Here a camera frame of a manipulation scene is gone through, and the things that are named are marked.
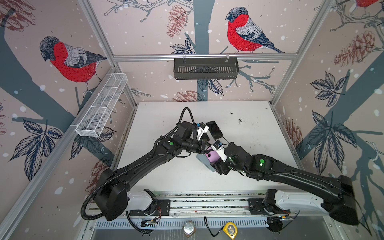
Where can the silver round object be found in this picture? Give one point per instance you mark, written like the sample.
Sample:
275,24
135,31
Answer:
189,228

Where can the black wire basket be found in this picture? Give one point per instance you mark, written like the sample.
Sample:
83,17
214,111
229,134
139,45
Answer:
206,69

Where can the black screen phone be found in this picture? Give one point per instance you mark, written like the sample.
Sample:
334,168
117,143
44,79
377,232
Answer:
205,137

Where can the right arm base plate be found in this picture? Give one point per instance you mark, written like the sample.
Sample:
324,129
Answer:
265,207

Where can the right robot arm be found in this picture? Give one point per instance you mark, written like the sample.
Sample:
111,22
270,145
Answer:
337,193

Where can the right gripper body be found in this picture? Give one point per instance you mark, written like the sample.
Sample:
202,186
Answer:
224,166

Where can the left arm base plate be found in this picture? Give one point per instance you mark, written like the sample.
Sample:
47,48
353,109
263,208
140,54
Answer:
156,208

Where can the grey blue phone case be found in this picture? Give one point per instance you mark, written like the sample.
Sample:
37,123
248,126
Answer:
205,161

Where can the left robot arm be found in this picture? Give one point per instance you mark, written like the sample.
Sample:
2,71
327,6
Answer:
110,197

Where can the yellow tape measure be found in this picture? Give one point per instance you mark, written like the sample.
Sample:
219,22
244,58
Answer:
230,230

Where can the white mesh tray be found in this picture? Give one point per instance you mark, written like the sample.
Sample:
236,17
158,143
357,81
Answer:
99,112

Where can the purple phone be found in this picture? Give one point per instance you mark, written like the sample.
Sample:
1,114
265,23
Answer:
212,157

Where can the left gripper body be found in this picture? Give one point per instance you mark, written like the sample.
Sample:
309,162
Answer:
194,145

